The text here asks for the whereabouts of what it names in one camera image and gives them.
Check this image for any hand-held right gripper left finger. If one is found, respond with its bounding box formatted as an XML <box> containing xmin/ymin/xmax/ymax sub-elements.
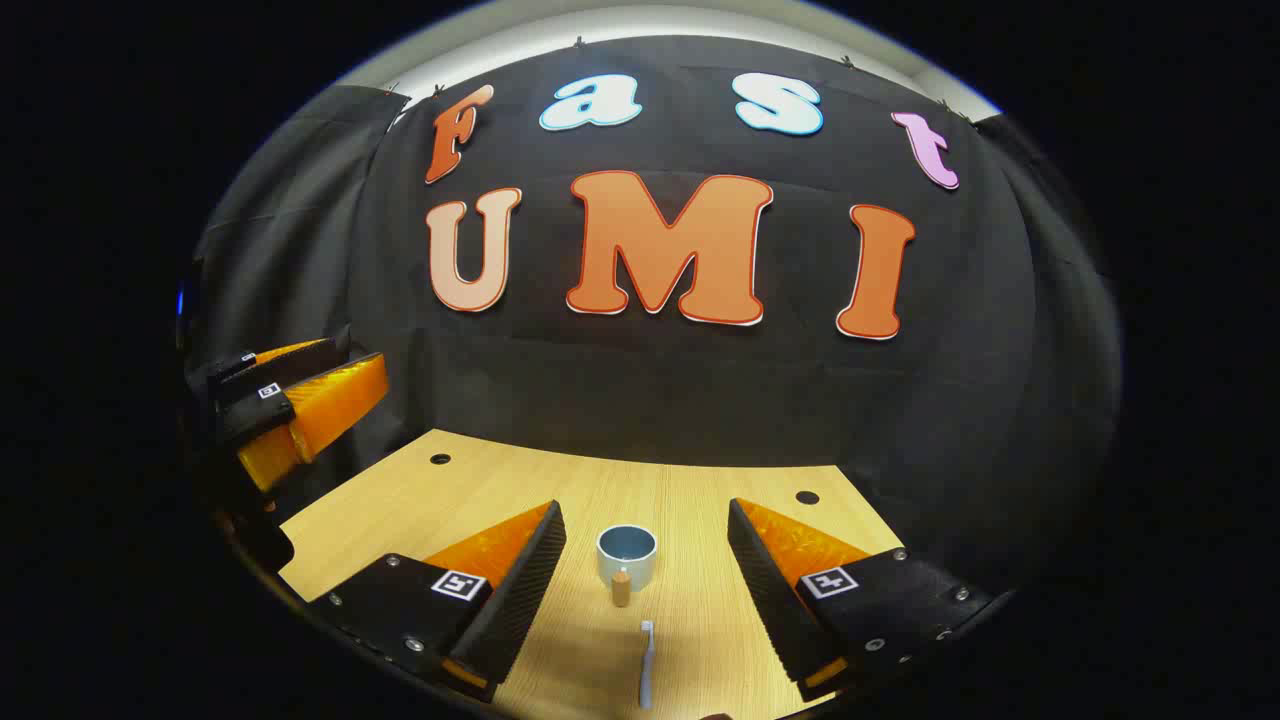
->
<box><xmin>308</xmin><ymin>500</ymin><xmax>568</xmax><ymax>703</ymax></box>

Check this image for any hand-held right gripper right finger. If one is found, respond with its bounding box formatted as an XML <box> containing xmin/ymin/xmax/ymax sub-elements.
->
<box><xmin>727</xmin><ymin>497</ymin><xmax>998</xmax><ymax>704</ymax></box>

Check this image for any light blue cup wooden handle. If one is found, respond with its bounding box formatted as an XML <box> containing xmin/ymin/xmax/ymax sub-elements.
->
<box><xmin>597</xmin><ymin>524</ymin><xmax>658</xmax><ymax>608</ymax></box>

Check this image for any wooden desktop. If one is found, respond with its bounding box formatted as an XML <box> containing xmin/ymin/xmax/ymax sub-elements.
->
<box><xmin>278</xmin><ymin>428</ymin><xmax>906</xmax><ymax>720</ymax></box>

